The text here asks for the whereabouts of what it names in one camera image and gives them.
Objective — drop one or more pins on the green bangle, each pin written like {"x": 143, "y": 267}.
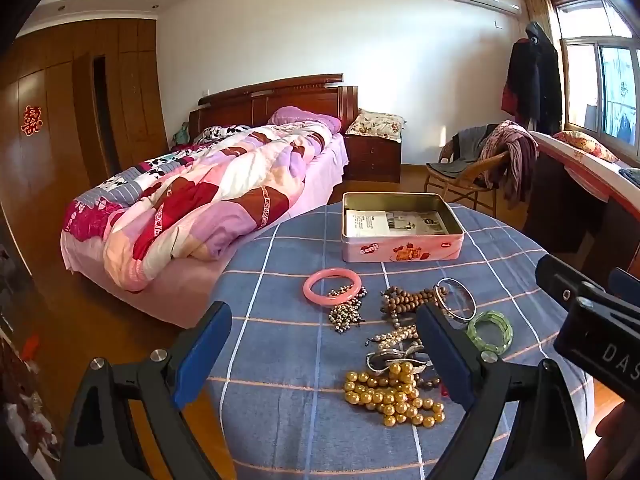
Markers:
{"x": 500, "y": 340}

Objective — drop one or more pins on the floral cushion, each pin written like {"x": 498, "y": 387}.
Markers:
{"x": 585, "y": 145}

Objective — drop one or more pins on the hanging dark coats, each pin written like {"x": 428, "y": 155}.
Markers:
{"x": 535, "y": 80}

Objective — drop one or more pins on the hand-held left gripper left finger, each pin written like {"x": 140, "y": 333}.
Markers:
{"x": 200, "y": 355}

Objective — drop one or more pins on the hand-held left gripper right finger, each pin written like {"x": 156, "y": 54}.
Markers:
{"x": 450, "y": 355}

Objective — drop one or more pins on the folded blue cloth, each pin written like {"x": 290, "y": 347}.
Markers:
{"x": 631, "y": 176}

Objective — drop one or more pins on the newspaper sheet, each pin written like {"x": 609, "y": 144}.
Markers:
{"x": 417, "y": 221}

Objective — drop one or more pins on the wooden wardrobe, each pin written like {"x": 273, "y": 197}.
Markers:
{"x": 55, "y": 160}

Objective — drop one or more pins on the white printed leaflet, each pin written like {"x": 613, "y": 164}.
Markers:
{"x": 365, "y": 222}

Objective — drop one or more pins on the wooden nightstand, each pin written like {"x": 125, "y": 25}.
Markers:
{"x": 372, "y": 160}

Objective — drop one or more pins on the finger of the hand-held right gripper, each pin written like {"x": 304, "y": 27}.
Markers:
{"x": 562, "y": 280}

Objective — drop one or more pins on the wooden bed headboard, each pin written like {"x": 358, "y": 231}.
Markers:
{"x": 280, "y": 97}

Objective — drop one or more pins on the green bag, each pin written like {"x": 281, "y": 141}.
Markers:
{"x": 181, "y": 134}

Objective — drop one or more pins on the pink tin box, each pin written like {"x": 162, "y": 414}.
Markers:
{"x": 400, "y": 250}

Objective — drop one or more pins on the pink bangle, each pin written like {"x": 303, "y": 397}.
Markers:
{"x": 312, "y": 292}

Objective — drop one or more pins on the person's right hand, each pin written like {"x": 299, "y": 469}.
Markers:
{"x": 620, "y": 427}

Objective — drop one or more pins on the purple pillow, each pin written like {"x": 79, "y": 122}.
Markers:
{"x": 310, "y": 117}

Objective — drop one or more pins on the grey garment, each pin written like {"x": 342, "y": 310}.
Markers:
{"x": 465, "y": 152}

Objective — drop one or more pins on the pink bed sheet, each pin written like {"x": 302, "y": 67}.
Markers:
{"x": 320, "y": 180}

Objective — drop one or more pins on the silver bangle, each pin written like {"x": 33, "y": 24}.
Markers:
{"x": 470, "y": 300}

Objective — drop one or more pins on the red paper decoration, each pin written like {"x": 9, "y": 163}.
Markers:
{"x": 31, "y": 121}

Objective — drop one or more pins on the floral pillow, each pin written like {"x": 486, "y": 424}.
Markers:
{"x": 375, "y": 124}

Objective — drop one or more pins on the dark wooden desk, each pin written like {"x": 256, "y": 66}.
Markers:
{"x": 565, "y": 210}

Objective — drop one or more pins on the blue checked tablecloth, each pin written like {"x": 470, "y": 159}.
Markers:
{"x": 300, "y": 400}

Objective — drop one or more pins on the window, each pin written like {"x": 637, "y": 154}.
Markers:
{"x": 600, "y": 80}

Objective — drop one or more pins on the wicker chair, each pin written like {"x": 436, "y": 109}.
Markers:
{"x": 467, "y": 180}

